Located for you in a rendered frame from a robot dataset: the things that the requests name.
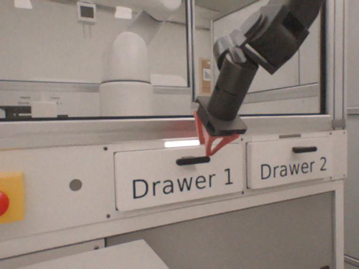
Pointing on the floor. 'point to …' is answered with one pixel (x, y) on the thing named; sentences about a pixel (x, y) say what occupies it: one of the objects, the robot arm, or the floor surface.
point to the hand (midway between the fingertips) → (206, 147)
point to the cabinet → (213, 233)
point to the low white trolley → (108, 259)
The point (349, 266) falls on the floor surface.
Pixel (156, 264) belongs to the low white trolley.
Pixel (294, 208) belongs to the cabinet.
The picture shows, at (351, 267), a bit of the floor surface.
